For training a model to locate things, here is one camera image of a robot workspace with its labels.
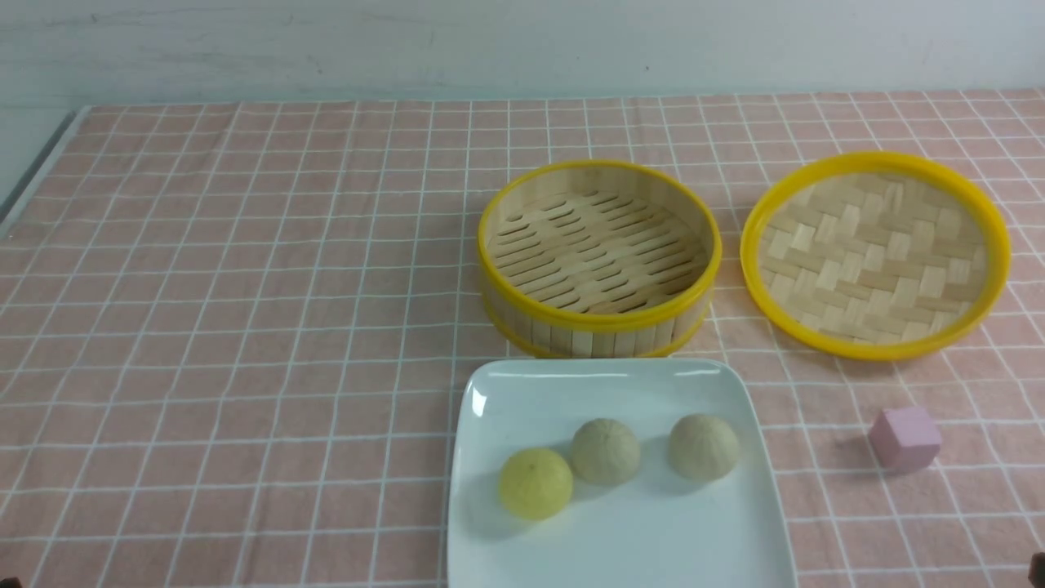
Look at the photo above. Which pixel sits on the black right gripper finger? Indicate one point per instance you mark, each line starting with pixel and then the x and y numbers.
pixel 1037 568

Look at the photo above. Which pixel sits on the white steamed bun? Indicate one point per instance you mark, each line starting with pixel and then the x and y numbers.
pixel 605 451
pixel 703 448

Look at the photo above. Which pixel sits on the white steamed bun front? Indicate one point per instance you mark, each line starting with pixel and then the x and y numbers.
pixel 605 451

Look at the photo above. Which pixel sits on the yellow steamed bun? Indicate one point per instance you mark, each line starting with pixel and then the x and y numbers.
pixel 535 484

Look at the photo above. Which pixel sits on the white square plate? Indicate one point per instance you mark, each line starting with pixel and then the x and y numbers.
pixel 658 530

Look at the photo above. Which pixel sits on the pink cube block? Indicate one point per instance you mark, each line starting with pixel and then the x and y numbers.
pixel 905 439

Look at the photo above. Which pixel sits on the woven bamboo steamer lid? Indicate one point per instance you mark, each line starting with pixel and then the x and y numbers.
pixel 875 256

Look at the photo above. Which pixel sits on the bamboo steamer basket yellow rim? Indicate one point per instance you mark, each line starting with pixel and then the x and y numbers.
pixel 597 259

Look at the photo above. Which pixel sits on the pink checkered tablecloth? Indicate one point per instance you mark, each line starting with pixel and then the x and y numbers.
pixel 234 337

